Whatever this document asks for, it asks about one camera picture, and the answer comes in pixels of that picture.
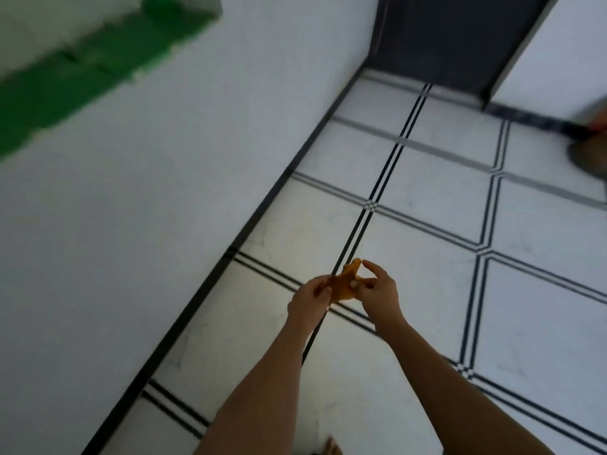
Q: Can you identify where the person's right hand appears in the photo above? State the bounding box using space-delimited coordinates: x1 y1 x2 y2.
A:
349 259 407 331

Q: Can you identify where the person's left hand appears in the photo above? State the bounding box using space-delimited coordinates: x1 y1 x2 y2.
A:
287 275 334 338

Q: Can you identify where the orange cloth piece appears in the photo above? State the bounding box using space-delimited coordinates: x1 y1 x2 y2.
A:
329 258 365 304

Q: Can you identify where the person's right forearm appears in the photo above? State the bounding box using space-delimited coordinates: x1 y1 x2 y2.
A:
377 316 556 455

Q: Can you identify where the person's left forearm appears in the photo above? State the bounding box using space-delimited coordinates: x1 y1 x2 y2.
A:
193 322 329 455

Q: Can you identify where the dark grey door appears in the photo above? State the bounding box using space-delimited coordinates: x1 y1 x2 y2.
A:
366 0 556 104

